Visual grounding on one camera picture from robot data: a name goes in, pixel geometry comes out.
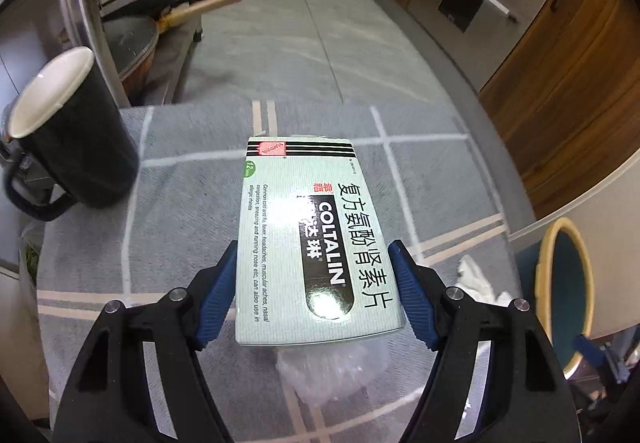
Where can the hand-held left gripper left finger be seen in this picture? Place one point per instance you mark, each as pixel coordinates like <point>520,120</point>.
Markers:
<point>215,303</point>

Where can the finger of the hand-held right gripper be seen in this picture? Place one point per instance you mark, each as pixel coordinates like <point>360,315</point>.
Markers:
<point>590,349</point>

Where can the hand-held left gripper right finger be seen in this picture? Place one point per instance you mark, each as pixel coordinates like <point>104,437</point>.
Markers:
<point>412,293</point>

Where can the dark bin with yellow rim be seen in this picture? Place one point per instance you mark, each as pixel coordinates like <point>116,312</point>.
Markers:
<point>565,293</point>

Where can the green medicine box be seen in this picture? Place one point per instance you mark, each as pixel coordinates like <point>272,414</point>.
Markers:
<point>310,243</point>

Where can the crumpled white tissue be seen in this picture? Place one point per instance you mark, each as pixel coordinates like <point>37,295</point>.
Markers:
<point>482,280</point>

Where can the grey checked tablecloth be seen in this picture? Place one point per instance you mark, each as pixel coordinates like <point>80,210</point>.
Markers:
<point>165,233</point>

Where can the clear plastic bag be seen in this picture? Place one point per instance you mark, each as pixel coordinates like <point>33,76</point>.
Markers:
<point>332,370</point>

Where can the black mug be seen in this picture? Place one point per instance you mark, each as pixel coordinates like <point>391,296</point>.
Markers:
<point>75,143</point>

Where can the wooden kitchen cabinet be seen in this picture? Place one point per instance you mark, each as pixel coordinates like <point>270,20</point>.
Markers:
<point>575,98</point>

